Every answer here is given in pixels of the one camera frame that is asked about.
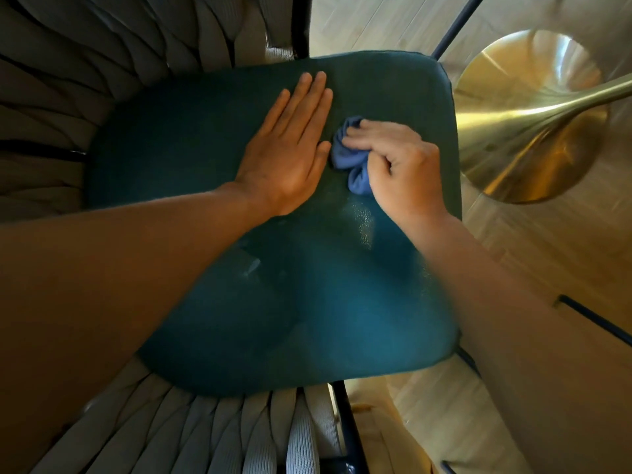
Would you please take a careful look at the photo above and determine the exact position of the blue cleaning cloth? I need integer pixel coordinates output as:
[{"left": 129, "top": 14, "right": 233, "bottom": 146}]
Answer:
[{"left": 330, "top": 116, "right": 374, "bottom": 196}]

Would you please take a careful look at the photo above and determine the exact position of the grey woven rope chair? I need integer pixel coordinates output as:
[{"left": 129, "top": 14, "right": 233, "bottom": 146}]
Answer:
[{"left": 0, "top": 0, "right": 487, "bottom": 474}]

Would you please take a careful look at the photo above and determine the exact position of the teal seat cushion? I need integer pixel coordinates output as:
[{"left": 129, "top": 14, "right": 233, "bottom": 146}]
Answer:
[{"left": 84, "top": 50, "right": 463, "bottom": 396}]

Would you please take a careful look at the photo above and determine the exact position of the person's left forearm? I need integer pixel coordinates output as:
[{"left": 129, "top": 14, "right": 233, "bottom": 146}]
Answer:
[{"left": 0, "top": 181, "right": 270, "bottom": 474}]

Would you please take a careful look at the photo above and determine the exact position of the brass pedestal table base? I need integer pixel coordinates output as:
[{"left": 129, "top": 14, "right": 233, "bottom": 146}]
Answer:
[{"left": 453, "top": 28, "right": 632, "bottom": 205}]

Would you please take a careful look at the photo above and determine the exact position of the person's right forearm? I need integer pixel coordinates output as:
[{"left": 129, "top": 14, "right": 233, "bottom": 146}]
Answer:
[{"left": 395, "top": 211, "right": 632, "bottom": 474}]

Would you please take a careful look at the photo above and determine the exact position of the person's right hand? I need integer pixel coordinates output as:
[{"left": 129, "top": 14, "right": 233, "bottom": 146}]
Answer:
[{"left": 342, "top": 119, "right": 450, "bottom": 233}]

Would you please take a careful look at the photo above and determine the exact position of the black metal bar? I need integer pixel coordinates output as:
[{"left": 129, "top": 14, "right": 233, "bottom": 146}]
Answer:
[{"left": 555, "top": 294, "right": 632, "bottom": 348}]

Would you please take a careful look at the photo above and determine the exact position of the person's left hand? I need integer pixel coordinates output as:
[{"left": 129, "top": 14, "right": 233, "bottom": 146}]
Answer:
[{"left": 232, "top": 71, "right": 334, "bottom": 219}]

